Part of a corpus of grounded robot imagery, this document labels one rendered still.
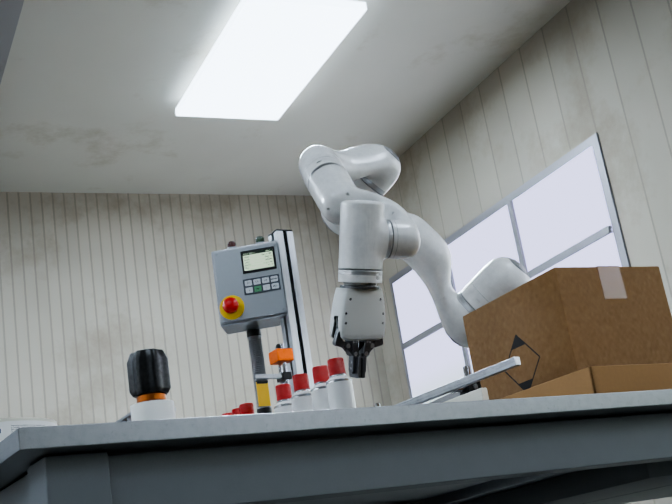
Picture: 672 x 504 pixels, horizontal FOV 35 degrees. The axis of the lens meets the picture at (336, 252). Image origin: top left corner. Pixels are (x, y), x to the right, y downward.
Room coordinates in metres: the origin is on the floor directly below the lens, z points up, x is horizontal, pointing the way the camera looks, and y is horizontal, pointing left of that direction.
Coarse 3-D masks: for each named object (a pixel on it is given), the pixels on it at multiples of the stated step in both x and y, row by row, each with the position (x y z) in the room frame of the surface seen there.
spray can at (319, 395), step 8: (312, 368) 2.13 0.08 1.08; (320, 368) 2.12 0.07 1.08; (320, 376) 2.12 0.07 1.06; (328, 376) 2.13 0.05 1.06; (320, 384) 2.12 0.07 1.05; (312, 392) 2.12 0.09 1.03; (320, 392) 2.11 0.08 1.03; (312, 400) 2.13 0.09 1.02; (320, 400) 2.11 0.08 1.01; (320, 408) 2.11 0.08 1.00; (328, 408) 2.11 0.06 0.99
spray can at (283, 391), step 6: (282, 384) 2.25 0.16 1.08; (288, 384) 2.26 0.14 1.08; (276, 390) 2.26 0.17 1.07; (282, 390) 2.25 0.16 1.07; (288, 390) 2.25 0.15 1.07; (282, 396) 2.25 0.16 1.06; (288, 396) 2.25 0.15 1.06; (282, 402) 2.24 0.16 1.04; (288, 402) 2.24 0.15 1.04; (276, 408) 2.25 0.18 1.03; (282, 408) 2.24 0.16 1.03; (288, 408) 2.24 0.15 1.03
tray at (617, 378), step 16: (592, 368) 1.34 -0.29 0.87; (608, 368) 1.35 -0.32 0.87; (624, 368) 1.37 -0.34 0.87; (640, 368) 1.38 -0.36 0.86; (656, 368) 1.40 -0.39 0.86; (544, 384) 1.41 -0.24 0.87; (560, 384) 1.39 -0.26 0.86; (576, 384) 1.36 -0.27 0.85; (592, 384) 1.34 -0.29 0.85; (608, 384) 1.35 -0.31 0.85; (624, 384) 1.36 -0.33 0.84; (640, 384) 1.38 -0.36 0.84; (656, 384) 1.40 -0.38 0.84
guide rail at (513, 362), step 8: (512, 360) 1.70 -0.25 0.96; (488, 368) 1.75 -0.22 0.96; (496, 368) 1.73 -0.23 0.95; (504, 368) 1.72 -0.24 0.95; (472, 376) 1.79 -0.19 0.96; (480, 376) 1.77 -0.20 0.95; (488, 376) 1.76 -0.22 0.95; (448, 384) 1.84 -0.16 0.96; (456, 384) 1.83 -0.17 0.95; (464, 384) 1.81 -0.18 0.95; (432, 392) 1.89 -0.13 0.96; (440, 392) 1.87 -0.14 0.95; (448, 392) 1.86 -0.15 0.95; (408, 400) 1.95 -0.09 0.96; (416, 400) 1.93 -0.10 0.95; (424, 400) 1.91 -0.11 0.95
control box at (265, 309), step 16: (224, 256) 2.46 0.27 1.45; (240, 256) 2.46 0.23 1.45; (224, 272) 2.46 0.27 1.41; (240, 272) 2.46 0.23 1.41; (256, 272) 2.46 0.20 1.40; (272, 272) 2.45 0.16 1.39; (224, 288) 2.46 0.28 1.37; (240, 288) 2.46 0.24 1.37; (240, 304) 2.46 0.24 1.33; (256, 304) 2.46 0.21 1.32; (272, 304) 2.45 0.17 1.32; (224, 320) 2.46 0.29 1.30; (240, 320) 2.46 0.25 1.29; (256, 320) 2.46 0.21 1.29; (272, 320) 2.49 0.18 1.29
